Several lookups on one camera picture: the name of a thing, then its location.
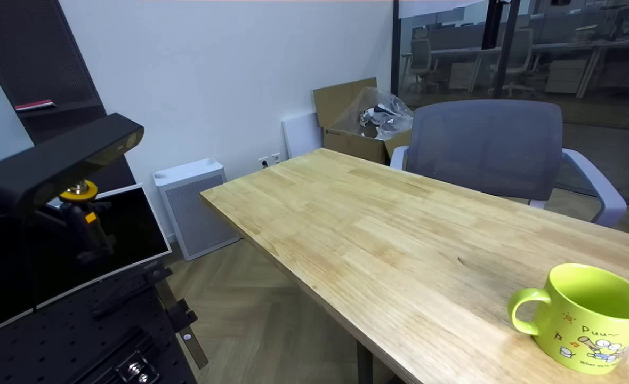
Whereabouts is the white flat board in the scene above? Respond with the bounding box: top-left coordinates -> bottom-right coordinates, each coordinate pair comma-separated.
281,112 -> 323,159

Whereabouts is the open cardboard box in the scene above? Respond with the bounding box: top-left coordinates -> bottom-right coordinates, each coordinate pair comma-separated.
313,78 -> 412,165

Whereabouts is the clear plastic bag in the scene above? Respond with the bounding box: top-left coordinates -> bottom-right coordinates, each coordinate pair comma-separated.
330,87 -> 415,141

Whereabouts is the white air purifier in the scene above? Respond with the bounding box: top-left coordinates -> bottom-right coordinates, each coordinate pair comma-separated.
153,158 -> 241,261

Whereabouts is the grey mesh office chair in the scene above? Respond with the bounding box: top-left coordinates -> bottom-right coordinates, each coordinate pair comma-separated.
390,99 -> 627,228

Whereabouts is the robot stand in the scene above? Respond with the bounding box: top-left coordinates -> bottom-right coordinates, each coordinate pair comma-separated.
0,259 -> 209,384

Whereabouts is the row of office desks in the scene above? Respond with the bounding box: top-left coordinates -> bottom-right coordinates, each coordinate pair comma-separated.
401,4 -> 629,99

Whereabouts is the red and white book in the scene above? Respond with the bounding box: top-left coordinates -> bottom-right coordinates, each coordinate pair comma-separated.
14,99 -> 56,112

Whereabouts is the green cartoon print mug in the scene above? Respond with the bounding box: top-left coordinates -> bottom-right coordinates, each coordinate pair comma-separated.
507,263 -> 629,375

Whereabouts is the monitor with white frame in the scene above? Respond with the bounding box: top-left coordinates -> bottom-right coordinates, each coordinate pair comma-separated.
0,183 -> 172,329

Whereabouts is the camera on mount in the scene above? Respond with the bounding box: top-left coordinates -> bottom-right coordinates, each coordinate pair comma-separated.
0,113 -> 145,265

